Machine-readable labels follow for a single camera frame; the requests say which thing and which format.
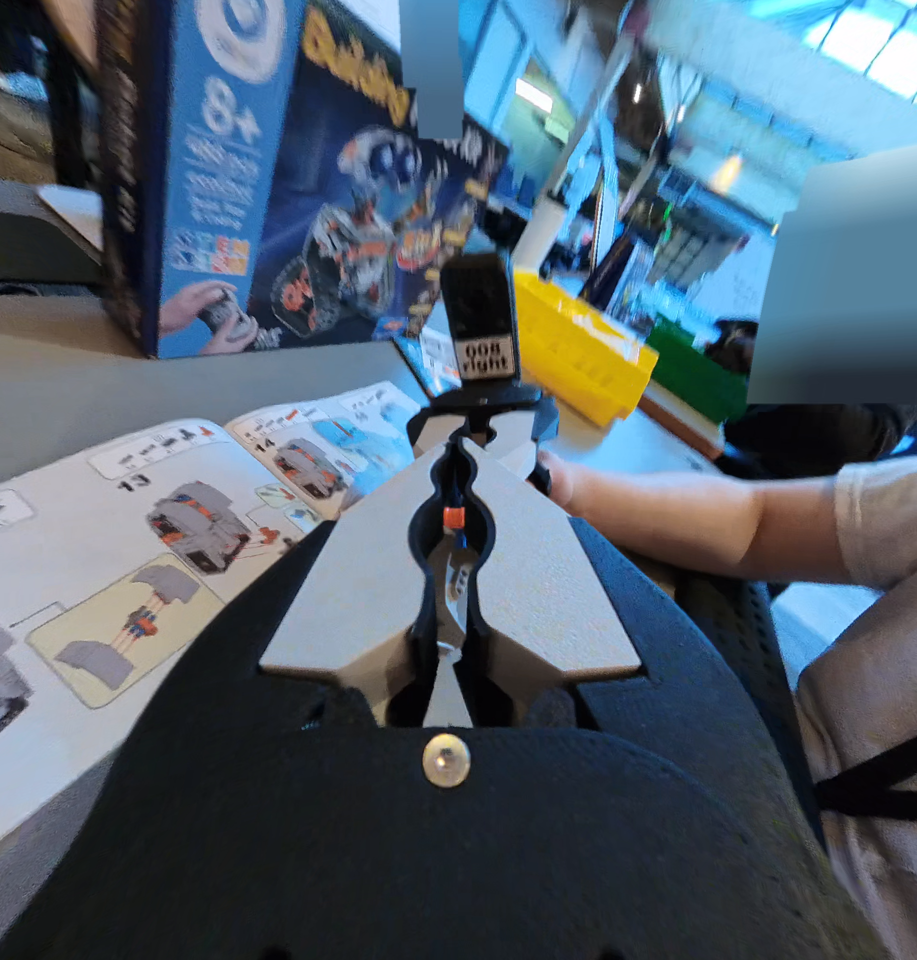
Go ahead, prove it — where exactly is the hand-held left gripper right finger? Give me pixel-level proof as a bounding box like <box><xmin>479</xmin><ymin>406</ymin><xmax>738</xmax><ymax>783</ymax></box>
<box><xmin>460</xmin><ymin>439</ymin><xmax>644</xmax><ymax>727</ymax></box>

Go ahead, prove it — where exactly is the person's right forearm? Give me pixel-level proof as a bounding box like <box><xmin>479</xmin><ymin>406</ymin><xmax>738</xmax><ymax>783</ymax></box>
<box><xmin>597</xmin><ymin>461</ymin><xmax>842</xmax><ymax>580</ymax></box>

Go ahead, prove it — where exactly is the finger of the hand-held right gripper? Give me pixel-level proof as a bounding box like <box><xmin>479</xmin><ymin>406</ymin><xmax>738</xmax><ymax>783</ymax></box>
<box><xmin>412</xmin><ymin>412</ymin><xmax>461</xmax><ymax>456</ymax></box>
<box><xmin>475</xmin><ymin>407</ymin><xmax>540</xmax><ymax>471</ymax></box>

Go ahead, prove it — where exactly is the grey desk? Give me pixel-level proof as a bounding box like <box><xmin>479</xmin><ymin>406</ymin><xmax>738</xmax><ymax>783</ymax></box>
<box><xmin>0</xmin><ymin>292</ymin><xmax>730</xmax><ymax>886</ymax></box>

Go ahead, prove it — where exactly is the black bag strap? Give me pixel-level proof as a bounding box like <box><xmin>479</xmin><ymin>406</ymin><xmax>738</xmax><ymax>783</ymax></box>
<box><xmin>814</xmin><ymin>765</ymin><xmax>917</xmax><ymax>822</ymax></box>

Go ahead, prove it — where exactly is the open instruction booklet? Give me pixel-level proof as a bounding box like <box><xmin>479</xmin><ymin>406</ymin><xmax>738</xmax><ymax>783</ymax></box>
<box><xmin>0</xmin><ymin>381</ymin><xmax>430</xmax><ymax>860</ymax></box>

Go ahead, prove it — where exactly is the person's right hand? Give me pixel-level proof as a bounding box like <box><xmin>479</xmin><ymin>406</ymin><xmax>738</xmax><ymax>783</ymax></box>
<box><xmin>538</xmin><ymin>450</ymin><xmax>604</xmax><ymax>520</ymax></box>

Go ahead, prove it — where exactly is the yellow plastic bin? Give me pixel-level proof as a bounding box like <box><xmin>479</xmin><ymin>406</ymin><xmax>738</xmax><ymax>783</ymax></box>
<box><xmin>512</xmin><ymin>270</ymin><xmax>660</xmax><ymax>427</ymax></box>

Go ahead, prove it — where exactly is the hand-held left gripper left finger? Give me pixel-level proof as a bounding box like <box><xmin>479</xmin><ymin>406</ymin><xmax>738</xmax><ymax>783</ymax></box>
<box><xmin>259</xmin><ymin>441</ymin><xmax>461</xmax><ymax>727</ymax></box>

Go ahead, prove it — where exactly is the person's beige shirt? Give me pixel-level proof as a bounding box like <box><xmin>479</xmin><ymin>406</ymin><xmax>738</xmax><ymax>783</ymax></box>
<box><xmin>796</xmin><ymin>450</ymin><xmax>917</xmax><ymax>960</ymax></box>

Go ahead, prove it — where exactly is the white cylinder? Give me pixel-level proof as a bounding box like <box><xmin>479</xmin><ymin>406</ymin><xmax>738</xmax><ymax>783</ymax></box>
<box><xmin>517</xmin><ymin>198</ymin><xmax>574</xmax><ymax>273</ymax></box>

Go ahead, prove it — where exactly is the blue robot kit box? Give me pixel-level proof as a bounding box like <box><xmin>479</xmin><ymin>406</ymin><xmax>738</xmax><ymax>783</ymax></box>
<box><xmin>98</xmin><ymin>0</ymin><xmax>514</xmax><ymax>360</ymax></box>

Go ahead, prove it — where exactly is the green plastic bin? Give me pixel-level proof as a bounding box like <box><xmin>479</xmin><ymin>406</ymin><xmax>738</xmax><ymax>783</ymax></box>
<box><xmin>646</xmin><ymin>315</ymin><xmax>752</xmax><ymax>425</ymax></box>

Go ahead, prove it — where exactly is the black perforated chair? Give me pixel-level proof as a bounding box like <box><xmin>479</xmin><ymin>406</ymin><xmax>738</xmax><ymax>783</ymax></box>
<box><xmin>672</xmin><ymin>573</ymin><xmax>823</xmax><ymax>852</ymax></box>

